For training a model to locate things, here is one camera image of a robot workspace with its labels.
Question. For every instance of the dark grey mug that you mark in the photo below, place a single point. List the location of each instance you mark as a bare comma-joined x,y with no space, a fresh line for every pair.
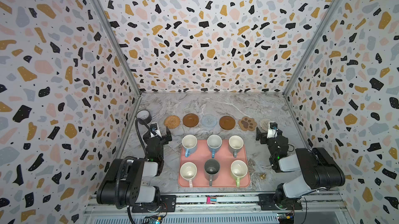
211,168

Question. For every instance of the white mug grey handle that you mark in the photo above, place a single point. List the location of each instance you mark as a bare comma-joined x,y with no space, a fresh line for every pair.
236,143

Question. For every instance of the small brass bell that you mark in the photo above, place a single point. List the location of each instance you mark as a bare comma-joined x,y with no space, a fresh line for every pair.
263,176

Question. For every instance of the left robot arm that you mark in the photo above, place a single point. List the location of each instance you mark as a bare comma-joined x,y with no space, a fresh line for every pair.
122,186

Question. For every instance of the beige patterned round coaster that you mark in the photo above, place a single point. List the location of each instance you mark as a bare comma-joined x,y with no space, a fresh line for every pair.
265,124

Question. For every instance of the brown wooden coaster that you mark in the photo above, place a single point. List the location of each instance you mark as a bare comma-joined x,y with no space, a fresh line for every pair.
190,120
227,122

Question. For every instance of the paw print wooden coaster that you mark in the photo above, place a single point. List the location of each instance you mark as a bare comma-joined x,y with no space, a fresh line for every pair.
247,124

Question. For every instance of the white mug green handle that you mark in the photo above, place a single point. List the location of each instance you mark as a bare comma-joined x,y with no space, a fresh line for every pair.
238,171

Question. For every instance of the light blue round coaster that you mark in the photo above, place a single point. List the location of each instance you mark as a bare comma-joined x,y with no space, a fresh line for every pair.
209,121

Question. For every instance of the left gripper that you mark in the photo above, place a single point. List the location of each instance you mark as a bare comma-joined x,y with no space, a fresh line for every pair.
157,138

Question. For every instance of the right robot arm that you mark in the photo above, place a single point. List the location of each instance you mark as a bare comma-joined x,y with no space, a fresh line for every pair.
318,169

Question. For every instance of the aluminium front rail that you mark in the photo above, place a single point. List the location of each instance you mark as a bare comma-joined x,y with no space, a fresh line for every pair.
324,207

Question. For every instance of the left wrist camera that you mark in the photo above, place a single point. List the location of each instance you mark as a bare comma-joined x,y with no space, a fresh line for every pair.
154,129

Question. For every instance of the pink silicone tray mat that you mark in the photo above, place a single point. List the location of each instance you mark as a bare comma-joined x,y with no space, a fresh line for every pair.
225,159

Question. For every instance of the light blue mug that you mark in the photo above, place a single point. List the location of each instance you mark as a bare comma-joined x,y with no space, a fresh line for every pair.
214,143

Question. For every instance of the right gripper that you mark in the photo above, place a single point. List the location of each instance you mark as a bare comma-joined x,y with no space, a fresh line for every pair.
268,138

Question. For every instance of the woven rattan coaster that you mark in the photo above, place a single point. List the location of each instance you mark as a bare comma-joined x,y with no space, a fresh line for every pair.
172,122

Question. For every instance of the white mug blue handle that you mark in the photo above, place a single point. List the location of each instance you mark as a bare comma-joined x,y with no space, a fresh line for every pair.
189,143

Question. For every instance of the black tape roll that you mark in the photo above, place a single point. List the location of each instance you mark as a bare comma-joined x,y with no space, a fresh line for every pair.
144,117

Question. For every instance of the white mug pink handle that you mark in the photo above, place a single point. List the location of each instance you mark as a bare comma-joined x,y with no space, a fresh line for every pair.
188,172

